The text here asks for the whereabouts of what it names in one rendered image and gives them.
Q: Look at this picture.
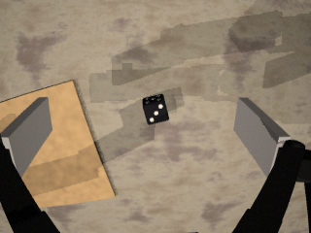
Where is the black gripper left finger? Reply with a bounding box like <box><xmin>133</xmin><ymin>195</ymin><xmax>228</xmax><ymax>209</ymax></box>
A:
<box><xmin>0</xmin><ymin>97</ymin><xmax>60</xmax><ymax>233</ymax></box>

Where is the tan mat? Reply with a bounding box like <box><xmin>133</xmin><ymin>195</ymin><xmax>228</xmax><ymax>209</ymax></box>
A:
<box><xmin>0</xmin><ymin>80</ymin><xmax>116</xmax><ymax>208</ymax></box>

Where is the black die with white pips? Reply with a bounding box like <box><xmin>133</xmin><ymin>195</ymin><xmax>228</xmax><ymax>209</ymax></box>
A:
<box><xmin>143</xmin><ymin>93</ymin><xmax>169</xmax><ymax>125</ymax></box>

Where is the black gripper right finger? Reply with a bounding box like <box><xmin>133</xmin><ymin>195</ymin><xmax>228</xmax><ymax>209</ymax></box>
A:
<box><xmin>232</xmin><ymin>97</ymin><xmax>311</xmax><ymax>233</ymax></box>

